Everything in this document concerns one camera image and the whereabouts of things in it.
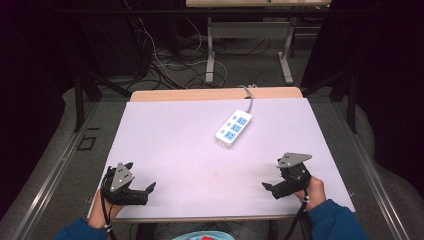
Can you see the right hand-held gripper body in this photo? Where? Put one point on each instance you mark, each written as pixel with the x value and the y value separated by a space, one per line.
pixel 293 178

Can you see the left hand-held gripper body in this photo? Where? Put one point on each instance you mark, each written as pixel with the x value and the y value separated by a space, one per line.
pixel 121 186

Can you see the person's right hand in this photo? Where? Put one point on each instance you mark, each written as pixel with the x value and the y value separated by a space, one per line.
pixel 315 193

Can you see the person's left hand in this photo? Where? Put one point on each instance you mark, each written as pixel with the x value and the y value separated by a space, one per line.
pixel 98 213

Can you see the white table mat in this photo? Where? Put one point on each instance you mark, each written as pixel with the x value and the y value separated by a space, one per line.
pixel 186 166

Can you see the white power strip blue sockets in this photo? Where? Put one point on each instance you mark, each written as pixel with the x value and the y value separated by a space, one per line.
pixel 234 128

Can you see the black metal stand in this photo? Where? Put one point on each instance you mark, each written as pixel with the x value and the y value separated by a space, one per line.
pixel 80 100
pixel 351 100

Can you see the aluminium floor rail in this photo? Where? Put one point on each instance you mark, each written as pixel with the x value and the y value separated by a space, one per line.
pixel 50 180
pixel 376 180

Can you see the white metal desk frame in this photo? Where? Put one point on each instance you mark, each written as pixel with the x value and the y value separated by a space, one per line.
pixel 248 31

